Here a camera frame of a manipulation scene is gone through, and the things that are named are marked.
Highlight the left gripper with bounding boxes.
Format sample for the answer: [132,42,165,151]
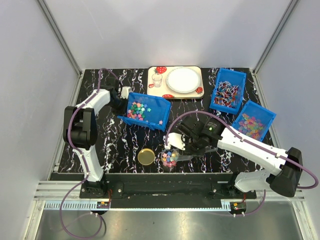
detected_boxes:
[108,96,129,120]

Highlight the clear plastic scoop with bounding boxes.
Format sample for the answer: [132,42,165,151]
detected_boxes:
[170,149,194,162]

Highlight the blue bin of star candies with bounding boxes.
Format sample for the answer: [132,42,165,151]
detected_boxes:
[118,92,171,132]

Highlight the scooped star candies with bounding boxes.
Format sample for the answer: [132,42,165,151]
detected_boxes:
[161,149,177,168]

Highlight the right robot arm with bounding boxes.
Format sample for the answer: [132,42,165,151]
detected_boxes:
[177,116,303,199]

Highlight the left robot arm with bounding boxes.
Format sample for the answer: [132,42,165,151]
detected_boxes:
[63,79,132,198]

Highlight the blue bin of gummy candies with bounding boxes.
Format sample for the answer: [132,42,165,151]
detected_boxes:
[231,100,277,142]

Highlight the clear plastic jar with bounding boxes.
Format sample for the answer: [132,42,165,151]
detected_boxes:
[160,149,179,173]

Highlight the strawberry pattern tray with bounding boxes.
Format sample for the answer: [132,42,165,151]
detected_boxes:
[147,66,205,99]

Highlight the blue bin of lollipops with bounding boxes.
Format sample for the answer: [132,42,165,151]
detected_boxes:
[209,68,247,115]

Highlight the clear drinking glass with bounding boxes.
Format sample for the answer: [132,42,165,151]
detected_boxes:
[151,73,163,88]

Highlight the white plate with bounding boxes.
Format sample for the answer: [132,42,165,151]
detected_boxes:
[166,67,201,94]

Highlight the gold jar lid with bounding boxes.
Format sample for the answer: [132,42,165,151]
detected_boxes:
[137,148,155,166]

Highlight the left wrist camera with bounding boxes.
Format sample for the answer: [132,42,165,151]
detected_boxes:
[120,86,132,99]

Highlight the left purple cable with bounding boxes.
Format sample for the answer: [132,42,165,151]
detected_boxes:
[58,67,121,238]

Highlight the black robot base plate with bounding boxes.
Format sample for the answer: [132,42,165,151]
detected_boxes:
[79,173,257,200]

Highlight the aluminium corner post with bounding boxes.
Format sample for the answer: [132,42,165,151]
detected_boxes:
[35,0,82,76]
[252,0,300,74]

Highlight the aluminium front rail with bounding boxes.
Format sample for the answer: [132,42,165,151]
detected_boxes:
[34,181,305,212]

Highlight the right aluminium corner post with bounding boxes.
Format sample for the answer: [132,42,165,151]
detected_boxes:
[252,0,300,74]

